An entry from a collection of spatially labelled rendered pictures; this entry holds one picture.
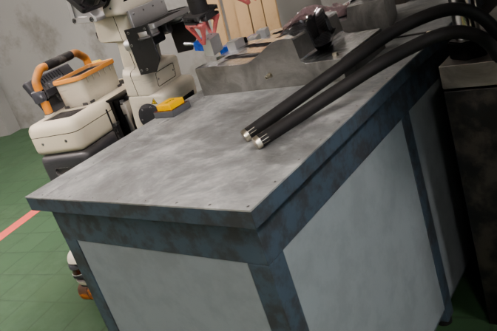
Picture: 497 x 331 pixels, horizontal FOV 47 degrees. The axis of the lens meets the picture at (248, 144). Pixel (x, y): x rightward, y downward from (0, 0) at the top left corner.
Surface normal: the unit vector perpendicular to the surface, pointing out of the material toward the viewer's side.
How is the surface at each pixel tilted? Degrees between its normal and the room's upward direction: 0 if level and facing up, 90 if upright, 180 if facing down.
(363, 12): 90
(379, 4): 90
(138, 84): 90
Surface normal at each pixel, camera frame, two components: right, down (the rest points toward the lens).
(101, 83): 0.88, -0.07
